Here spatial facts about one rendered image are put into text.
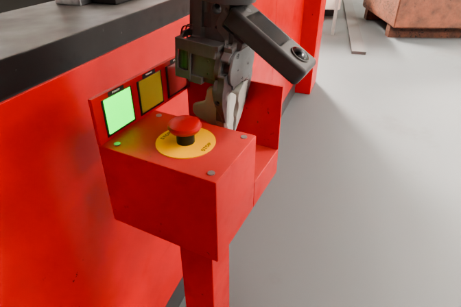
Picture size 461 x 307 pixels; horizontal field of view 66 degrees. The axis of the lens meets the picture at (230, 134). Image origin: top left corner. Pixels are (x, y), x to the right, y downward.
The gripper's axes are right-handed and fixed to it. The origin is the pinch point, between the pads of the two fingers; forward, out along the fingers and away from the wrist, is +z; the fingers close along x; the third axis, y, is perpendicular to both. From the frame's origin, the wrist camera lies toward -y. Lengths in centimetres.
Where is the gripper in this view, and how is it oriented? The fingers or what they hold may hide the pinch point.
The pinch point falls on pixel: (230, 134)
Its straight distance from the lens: 51.9
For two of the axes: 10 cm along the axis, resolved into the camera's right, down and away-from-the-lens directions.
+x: -4.5, 4.6, -7.7
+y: -8.9, -3.0, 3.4
